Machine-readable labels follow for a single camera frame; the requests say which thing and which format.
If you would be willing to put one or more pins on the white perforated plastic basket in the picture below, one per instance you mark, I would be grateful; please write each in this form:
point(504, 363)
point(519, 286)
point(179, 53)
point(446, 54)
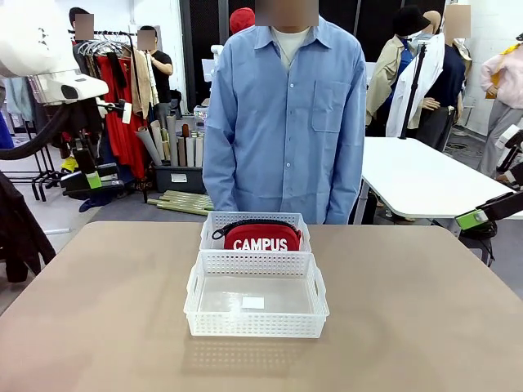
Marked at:
point(255, 324)
point(255, 216)

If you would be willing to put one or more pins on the grey paper roll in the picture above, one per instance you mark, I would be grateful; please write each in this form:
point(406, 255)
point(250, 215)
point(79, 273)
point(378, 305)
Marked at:
point(148, 147)

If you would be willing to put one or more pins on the mannequin in beige trench coat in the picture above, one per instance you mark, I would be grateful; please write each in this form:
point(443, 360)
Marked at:
point(384, 81)

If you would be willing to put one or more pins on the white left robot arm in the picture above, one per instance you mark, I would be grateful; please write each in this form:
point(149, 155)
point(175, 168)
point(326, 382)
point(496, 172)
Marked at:
point(32, 41)

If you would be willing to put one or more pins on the black bucket hat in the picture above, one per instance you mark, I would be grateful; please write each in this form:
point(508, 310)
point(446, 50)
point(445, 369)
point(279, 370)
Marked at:
point(408, 20)

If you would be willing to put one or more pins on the long red dress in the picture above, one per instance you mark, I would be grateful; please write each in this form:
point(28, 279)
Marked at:
point(118, 134)

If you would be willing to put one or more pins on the white coat on stand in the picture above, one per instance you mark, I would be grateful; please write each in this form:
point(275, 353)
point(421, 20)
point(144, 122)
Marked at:
point(427, 73)

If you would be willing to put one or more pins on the person in black t-shirt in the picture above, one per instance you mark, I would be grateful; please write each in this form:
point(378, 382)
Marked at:
point(161, 69)

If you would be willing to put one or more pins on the mannequin in navy top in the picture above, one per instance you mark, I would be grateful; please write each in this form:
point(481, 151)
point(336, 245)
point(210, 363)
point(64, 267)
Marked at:
point(449, 90)

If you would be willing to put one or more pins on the black tripod pole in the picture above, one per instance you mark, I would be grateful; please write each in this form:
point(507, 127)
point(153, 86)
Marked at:
point(412, 94)

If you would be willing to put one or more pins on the white table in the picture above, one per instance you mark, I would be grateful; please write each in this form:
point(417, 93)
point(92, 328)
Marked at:
point(429, 179)

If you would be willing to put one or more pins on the black metal clothes rack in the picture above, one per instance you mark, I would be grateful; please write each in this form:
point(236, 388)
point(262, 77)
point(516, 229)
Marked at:
point(118, 32)

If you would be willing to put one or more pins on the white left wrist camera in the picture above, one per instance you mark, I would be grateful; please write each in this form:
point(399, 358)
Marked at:
point(126, 112)

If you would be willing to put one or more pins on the person in blue shirt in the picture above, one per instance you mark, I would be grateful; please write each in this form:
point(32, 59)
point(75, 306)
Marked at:
point(286, 122)

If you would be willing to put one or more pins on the red Campus zip pouch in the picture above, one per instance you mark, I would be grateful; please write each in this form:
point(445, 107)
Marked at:
point(261, 239)

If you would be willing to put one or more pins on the blue garment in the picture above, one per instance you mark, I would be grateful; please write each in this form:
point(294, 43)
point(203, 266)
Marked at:
point(5, 134)

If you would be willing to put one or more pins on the black jacket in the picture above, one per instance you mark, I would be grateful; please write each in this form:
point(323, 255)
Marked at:
point(20, 237)

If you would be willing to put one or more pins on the background person behind rack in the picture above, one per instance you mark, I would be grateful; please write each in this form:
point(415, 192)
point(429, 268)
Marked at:
point(81, 26)

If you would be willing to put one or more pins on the tall grey cardboard tube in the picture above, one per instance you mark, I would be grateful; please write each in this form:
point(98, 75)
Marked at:
point(171, 139)

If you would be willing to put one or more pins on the yellow garment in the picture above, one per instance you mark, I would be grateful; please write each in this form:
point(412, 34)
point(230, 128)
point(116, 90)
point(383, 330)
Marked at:
point(69, 164)

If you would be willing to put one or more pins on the green patterned roll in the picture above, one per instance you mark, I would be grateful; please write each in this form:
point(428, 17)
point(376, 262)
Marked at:
point(180, 207)
point(188, 198)

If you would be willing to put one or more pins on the person's right forearm blue sleeve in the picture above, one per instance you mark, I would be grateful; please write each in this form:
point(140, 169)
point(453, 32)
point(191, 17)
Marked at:
point(216, 175)

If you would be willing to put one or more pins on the beige coat on hanger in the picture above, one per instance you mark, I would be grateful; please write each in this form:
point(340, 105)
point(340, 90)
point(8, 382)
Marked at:
point(141, 81)

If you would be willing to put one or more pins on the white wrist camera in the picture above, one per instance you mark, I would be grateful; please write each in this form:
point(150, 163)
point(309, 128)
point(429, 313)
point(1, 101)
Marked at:
point(506, 139)
point(126, 112)

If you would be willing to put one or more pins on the person's left forearm blue sleeve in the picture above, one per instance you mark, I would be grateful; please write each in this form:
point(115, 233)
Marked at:
point(347, 183)

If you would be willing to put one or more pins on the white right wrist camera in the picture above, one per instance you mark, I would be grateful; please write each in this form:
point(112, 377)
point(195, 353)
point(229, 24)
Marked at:
point(506, 139)

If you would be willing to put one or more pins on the black bag under table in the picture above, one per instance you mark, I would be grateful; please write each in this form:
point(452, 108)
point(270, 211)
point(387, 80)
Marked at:
point(480, 232)

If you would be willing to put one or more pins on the beige cardboard tube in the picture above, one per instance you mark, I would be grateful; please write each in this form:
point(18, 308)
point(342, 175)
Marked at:
point(158, 139)

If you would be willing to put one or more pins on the red hooded head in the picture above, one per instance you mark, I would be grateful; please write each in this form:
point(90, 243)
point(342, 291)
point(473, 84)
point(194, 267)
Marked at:
point(242, 20)

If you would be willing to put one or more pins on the grey storage bin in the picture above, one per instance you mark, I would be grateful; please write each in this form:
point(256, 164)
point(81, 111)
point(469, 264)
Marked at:
point(180, 179)

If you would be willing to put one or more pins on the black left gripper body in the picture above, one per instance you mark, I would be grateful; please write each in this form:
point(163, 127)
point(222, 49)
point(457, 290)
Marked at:
point(83, 126)

